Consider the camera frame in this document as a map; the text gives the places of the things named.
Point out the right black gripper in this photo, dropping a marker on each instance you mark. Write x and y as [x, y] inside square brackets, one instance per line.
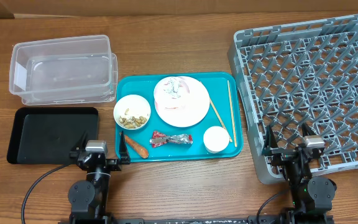
[283, 155]

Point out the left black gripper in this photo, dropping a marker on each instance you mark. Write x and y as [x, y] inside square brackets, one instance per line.
[123, 157]

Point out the red foil snack wrapper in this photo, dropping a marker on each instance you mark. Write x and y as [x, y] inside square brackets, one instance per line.
[159, 139]

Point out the white cup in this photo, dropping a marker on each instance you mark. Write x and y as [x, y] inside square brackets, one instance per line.
[216, 139]

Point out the wooden chopstick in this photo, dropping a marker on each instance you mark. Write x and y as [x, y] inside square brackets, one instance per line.
[220, 119]
[232, 114]

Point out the small pink bowl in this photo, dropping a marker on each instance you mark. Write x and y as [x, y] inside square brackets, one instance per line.
[165, 101]

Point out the large pink plate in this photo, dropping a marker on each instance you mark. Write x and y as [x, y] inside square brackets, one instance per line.
[194, 111]

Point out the white tissue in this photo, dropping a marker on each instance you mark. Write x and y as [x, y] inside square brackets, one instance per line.
[171, 87]

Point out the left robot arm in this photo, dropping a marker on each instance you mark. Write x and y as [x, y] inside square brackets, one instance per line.
[89, 197]

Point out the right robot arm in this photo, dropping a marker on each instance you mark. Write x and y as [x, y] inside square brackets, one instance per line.
[311, 196]

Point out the grey dishwasher rack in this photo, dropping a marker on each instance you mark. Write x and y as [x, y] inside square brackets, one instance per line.
[300, 73]

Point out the orange carrot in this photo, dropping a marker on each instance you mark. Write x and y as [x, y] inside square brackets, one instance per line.
[141, 150]

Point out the white bowl with food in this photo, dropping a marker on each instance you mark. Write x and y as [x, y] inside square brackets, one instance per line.
[132, 112]

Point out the black plastic tray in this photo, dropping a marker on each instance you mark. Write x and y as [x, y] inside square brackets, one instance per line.
[45, 135]

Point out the clear plastic storage bin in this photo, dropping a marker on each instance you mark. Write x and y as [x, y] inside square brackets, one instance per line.
[70, 70]

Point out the teal serving tray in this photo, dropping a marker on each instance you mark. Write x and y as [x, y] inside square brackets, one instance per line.
[216, 85]

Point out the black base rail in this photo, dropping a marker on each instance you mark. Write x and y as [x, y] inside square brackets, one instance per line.
[264, 219]

